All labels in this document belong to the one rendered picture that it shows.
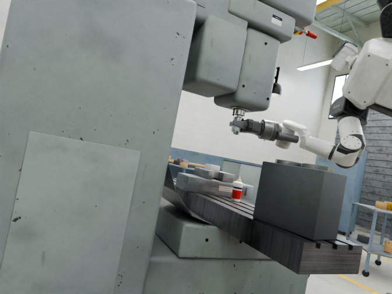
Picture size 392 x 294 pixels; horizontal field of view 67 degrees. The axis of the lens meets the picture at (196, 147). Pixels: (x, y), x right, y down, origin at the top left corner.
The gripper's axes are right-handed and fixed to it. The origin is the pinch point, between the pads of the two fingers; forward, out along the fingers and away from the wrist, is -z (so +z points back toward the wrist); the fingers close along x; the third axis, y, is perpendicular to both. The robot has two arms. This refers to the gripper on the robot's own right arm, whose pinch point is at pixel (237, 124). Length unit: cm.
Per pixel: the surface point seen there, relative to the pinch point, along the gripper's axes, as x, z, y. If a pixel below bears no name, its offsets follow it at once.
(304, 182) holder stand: 49, 9, 19
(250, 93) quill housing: 10.4, 0.4, -12.3
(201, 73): 19.9, -21.8, -13.3
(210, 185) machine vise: -6.8, -6.0, 29.0
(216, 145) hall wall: -729, 132, -25
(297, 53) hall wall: -805, 364, -377
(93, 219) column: 40, -47, 40
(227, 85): 16.1, -10.6, -11.9
